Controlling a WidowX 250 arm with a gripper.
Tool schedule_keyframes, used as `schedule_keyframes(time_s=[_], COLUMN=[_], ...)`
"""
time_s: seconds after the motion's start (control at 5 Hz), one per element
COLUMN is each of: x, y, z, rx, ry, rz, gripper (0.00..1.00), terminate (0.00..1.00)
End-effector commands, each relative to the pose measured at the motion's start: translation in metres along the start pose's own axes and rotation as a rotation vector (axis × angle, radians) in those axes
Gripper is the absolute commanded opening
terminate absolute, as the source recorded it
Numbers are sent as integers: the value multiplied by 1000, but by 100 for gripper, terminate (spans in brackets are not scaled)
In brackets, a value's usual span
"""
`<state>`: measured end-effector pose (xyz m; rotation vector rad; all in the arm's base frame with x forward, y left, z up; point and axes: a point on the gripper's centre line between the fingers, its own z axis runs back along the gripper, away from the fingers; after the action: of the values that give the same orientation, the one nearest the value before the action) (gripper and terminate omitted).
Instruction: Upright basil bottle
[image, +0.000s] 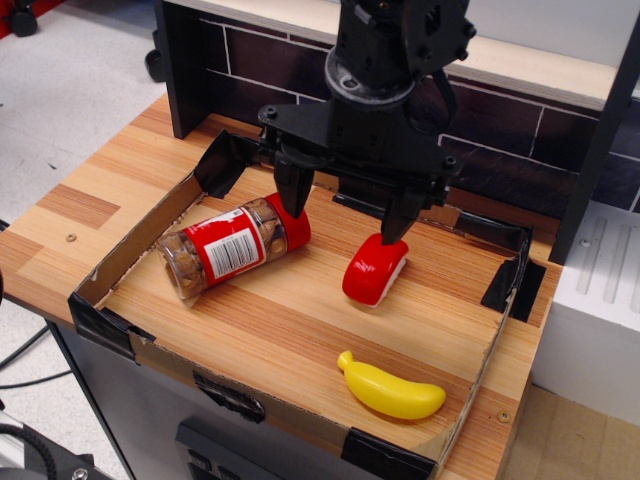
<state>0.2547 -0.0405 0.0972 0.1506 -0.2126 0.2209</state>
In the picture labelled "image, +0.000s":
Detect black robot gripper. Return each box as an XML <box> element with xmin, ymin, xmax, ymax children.
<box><xmin>258</xmin><ymin>99</ymin><xmax>462</xmax><ymax>245</ymax></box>

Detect red-lidded spice bottle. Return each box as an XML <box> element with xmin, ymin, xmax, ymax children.
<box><xmin>156</xmin><ymin>193</ymin><xmax>311</xmax><ymax>299</ymax></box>

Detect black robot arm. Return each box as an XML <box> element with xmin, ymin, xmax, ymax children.
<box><xmin>258</xmin><ymin>1</ymin><xmax>476</xmax><ymax>245</ymax></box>

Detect cardboard fence with black tape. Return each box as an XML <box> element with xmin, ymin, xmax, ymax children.
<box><xmin>69</xmin><ymin>134</ymin><xmax>551</xmax><ymax>479</ymax></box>

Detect red and white toy sushi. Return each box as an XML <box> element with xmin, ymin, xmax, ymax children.
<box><xmin>342</xmin><ymin>233</ymin><xmax>409</xmax><ymax>308</ymax></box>

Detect black shelf with brick backsplash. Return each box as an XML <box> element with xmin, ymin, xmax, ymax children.
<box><xmin>155</xmin><ymin>1</ymin><xmax>639</xmax><ymax>264</ymax></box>

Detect yellow toy banana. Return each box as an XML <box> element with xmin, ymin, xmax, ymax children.
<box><xmin>337</xmin><ymin>351</ymin><xmax>447</xmax><ymax>420</ymax></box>

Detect black chair caster wheel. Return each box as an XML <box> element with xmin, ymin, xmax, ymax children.
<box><xmin>144</xmin><ymin>30</ymin><xmax>166</xmax><ymax>83</ymax></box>

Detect grey cabinet with black panel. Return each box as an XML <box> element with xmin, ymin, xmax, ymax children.
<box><xmin>47</xmin><ymin>319</ymin><xmax>351</xmax><ymax>480</ymax></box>

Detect white aluminium rail block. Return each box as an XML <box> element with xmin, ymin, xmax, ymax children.
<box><xmin>532</xmin><ymin>202</ymin><xmax>639</xmax><ymax>424</ymax></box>

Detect black floor cables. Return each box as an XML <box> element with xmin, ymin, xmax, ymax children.
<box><xmin>0</xmin><ymin>324</ymin><xmax>74</xmax><ymax>391</ymax></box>

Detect black metal bracket with bolt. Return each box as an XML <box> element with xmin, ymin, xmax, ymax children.
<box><xmin>1</xmin><ymin>423</ymin><xmax>109</xmax><ymax>480</ymax></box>

